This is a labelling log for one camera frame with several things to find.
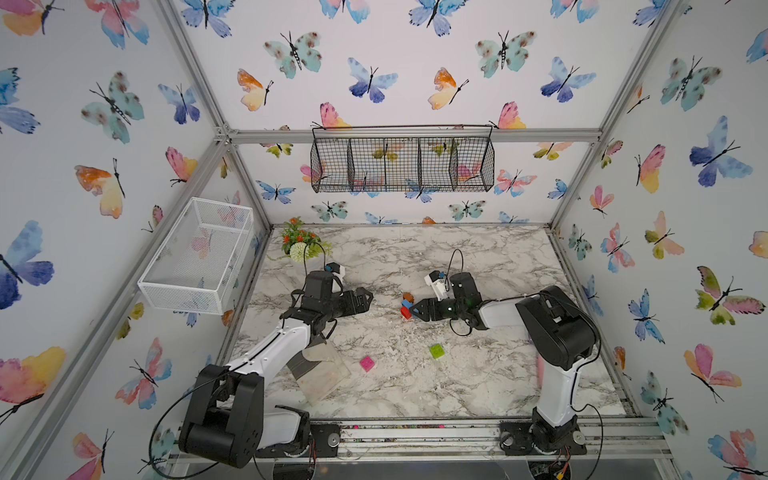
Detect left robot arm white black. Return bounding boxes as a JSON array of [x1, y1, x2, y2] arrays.
[[177, 264, 374, 468]]

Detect flower plant white pot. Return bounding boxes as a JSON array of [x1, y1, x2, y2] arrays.
[[279, 217, 332, 273]]

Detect aluminium front rail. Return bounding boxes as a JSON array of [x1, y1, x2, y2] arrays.
[[167, 417, 673, 464]]

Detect green lego brick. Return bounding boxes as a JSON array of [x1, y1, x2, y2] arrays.
[[429, 344, 445, 360]]

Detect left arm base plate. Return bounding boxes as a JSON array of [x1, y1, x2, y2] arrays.
[[256, 421, 341, 460]]

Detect black wire basket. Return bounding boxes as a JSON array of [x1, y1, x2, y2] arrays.
[[306, 125, 496, 193]]

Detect white mesh basket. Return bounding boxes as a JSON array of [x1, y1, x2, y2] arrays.
[[138, 197, 254, 315]]

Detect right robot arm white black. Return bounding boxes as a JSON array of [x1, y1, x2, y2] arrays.
[[405, 271, 600, 455]]

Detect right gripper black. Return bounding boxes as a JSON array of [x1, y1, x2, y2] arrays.
[[407, 295, 466, 321]]

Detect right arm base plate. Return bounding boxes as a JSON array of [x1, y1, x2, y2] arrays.
[[499, 418, 587, 456]]

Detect pink lego brick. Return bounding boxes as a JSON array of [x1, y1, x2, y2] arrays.
[[360, 356, 375, 372]]

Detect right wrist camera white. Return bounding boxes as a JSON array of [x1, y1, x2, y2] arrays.
[[424, 270, 450, 301]]

